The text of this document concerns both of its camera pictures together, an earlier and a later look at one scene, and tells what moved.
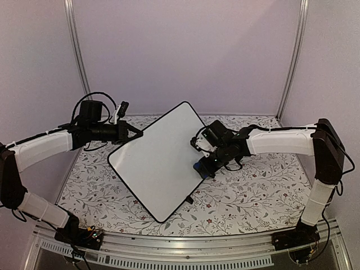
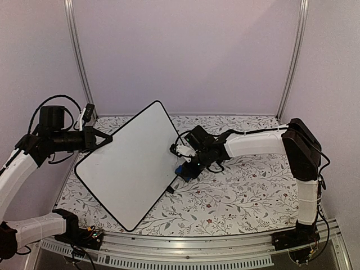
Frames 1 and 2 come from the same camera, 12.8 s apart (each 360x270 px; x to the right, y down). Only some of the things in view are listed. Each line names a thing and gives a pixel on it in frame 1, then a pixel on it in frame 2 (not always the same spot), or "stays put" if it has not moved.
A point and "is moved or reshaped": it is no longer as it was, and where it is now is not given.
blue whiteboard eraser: (199, 166) is moved or reshaped
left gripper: (122, 133) -> (89, 138)
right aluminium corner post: (295, 63) stays put
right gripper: (211, 170) -> (192, 172)
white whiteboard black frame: (158, 165) is moved or reshaped
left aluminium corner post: (70, 12) stays put
